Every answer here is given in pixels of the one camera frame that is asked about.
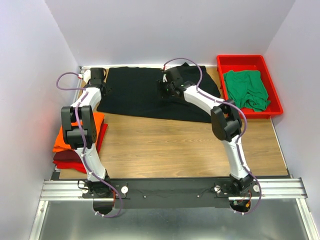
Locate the black t shirt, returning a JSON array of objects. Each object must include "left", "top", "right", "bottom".
[{"left": 97, "top": 67, "right": 211, "bottom": 123}]

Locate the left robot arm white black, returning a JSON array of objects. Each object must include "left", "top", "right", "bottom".
[{"left": 60, "top": 67, "right": 112, "bottom": 198}]

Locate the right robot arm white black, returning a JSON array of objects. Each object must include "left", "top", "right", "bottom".
[{"left": 157, "top": 67, "right": 254, "bottom": 196}]

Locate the red plastic bin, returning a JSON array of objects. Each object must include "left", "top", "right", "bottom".
[{"left": 216, "top": 54, "right": 284, "bottom": 119}]

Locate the green t shirt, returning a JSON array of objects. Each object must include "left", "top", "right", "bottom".
[{"left": 223, "top": 70, "right": 271, "bottom": 112}]

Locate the orange folded t shirt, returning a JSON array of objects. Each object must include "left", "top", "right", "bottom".
[{"left": 52, "top": 112, "right": 108, "bottom": 153}]

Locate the red folded t shirt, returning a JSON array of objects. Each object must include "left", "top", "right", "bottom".
[{"left": 52, "top": 122, "right": 109, "bottom": 174}]

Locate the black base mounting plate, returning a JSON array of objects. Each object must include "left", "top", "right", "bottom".
[{"left": 82, "top": 176, "right": 261, "bottom": 210}]

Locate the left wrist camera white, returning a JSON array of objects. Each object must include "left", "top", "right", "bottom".
[{"left": 78, "top": 69, "right": 91, "bottom": 84}]

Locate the aluminium frame rail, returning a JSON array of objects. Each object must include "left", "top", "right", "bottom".
[{"left": 40, "top": 178, "right": 308, "bottom": 201}]

